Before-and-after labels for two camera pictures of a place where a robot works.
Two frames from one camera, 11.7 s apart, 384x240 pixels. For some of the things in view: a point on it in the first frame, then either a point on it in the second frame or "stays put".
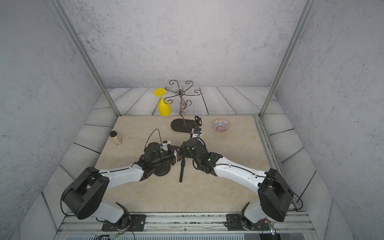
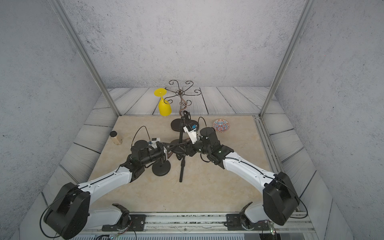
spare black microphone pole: [183, 162] stays put
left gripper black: [173, 154] to [163, 151]
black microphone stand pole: [198, 123] to [181, 129]
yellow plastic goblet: [164, 106] stays put
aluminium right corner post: [292, 45] stays put
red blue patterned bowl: [221, 125] stays put
